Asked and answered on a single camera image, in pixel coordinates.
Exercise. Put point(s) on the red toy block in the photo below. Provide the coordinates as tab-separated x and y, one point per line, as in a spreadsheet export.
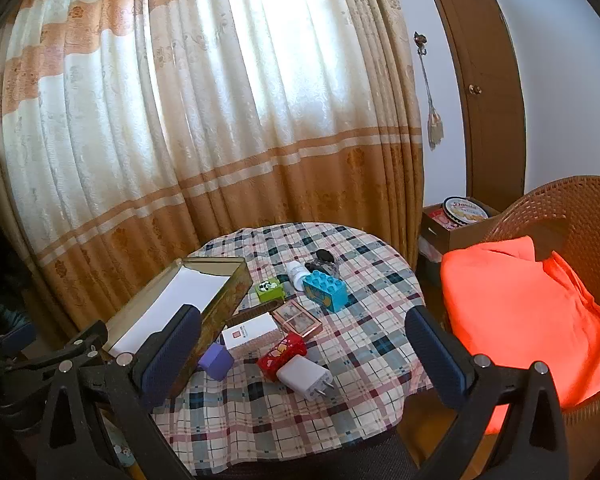
282	353

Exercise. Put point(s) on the orange cushion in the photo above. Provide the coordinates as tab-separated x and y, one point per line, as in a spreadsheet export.
515	310

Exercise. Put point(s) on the brown wooden door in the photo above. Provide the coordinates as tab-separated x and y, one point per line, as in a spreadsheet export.
480	60

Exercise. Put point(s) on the gold rectangular tin box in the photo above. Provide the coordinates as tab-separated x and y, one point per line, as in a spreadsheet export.
220	300

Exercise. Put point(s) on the purple block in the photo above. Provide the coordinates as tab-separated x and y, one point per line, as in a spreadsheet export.
215	363

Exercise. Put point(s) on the brass door knob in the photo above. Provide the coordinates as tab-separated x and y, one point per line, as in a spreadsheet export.
475	90

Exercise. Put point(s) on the pink makeup palette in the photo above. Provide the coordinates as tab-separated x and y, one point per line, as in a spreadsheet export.
296	320

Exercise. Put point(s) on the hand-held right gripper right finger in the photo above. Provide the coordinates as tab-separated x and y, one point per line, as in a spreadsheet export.
435	355

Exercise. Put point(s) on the metal wall hook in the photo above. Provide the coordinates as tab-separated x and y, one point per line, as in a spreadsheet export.
420	40

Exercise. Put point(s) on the plaid tablecloth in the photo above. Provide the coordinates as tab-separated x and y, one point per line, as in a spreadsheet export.
360	340

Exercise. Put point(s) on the round blue cookie tin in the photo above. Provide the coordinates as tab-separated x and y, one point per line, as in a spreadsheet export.
465	210

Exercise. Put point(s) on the curtain tieback tassel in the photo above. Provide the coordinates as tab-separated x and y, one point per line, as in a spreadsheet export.
434	125

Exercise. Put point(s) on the white paper sheet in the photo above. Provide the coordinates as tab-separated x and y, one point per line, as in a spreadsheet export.
180	300

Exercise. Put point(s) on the white charger plug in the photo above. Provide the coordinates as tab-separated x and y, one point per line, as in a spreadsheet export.
304	377

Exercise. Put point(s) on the white box with red stamp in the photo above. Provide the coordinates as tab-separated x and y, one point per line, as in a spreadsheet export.
252	336

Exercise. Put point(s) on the white plastic bag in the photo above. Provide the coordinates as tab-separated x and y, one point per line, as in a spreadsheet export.
428	252

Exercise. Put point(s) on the green panda toy block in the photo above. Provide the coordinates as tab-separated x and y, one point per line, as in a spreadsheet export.
270	291

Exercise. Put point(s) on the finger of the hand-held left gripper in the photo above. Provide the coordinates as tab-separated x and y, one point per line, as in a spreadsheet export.
80	342
15	336

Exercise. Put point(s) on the brown cardboard box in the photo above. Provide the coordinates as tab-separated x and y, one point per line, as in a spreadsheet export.
460	237

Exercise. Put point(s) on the brown comb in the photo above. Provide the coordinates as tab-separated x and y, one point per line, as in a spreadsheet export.
250	314

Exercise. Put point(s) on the brown wicker chair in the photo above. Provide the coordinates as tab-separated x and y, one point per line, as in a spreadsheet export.
555	205

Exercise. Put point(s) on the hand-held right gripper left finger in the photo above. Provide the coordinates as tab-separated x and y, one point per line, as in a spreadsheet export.
172	355

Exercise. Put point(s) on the blue toy block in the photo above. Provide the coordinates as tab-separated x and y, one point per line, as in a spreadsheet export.
324	291

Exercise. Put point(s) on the red packet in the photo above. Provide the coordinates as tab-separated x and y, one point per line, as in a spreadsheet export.
437	216

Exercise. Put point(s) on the beige and orange curtain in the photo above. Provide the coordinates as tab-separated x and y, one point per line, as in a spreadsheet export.
205	110

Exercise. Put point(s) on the white plastic bottle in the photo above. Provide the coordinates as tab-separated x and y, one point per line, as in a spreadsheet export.
296	275

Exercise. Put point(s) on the black fuzzy cloth item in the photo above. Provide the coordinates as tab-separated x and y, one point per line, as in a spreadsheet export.
322	260

